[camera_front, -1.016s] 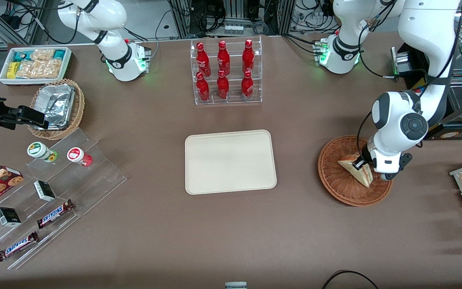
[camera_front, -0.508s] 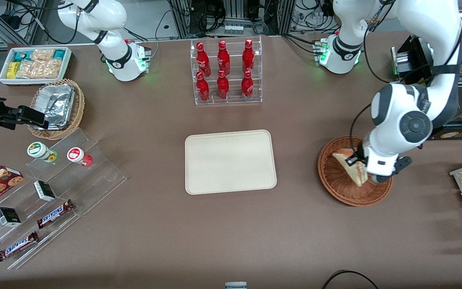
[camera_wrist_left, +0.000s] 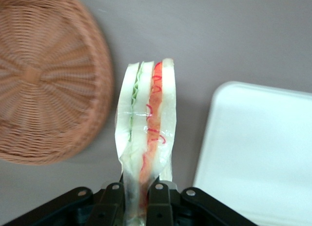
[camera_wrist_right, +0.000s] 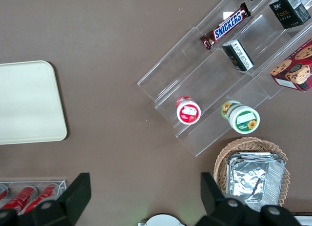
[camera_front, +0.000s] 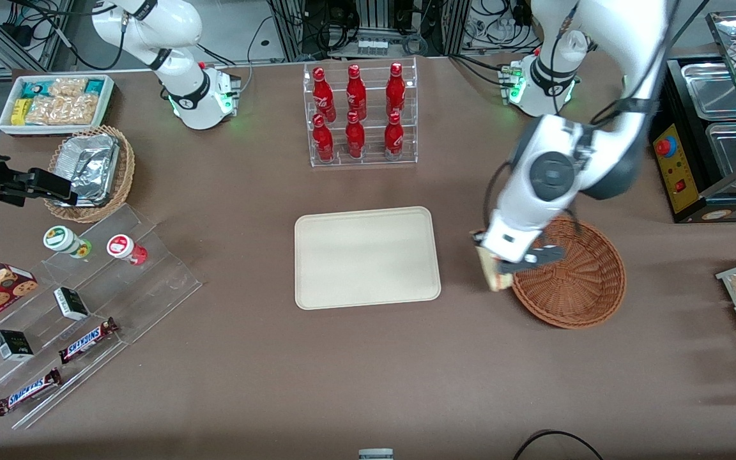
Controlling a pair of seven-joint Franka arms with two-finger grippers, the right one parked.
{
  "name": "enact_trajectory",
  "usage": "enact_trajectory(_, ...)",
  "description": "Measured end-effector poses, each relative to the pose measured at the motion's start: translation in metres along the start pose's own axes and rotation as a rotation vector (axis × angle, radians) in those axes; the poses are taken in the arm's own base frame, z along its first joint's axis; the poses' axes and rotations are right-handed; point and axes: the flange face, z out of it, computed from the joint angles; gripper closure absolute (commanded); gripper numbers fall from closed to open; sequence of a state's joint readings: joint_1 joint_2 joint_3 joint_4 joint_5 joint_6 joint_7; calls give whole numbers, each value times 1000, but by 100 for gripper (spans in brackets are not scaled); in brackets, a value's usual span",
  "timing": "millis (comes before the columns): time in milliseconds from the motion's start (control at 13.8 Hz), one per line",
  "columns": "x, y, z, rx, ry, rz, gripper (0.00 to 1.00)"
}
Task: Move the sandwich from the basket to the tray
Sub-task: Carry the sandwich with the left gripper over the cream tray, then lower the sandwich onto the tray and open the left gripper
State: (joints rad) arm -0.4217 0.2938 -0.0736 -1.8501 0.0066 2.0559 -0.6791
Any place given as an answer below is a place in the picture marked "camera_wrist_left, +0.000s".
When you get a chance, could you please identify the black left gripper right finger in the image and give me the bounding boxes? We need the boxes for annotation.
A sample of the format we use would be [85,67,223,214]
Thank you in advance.
[147,181,259,226]

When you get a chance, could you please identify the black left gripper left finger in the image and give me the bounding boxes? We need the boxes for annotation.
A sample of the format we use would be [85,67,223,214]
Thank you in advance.
[2,182,126,226]

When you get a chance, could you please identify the triangle sandwich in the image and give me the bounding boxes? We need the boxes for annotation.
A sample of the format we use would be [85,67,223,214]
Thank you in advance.
[114,58,176,226]

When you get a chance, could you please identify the cream rectangular tray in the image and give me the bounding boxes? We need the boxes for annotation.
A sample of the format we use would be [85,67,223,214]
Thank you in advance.
[192,81,312,226]

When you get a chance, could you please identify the round brown wicker basket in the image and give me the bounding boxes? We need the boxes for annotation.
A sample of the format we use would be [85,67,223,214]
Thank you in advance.
[0,0,116,166]

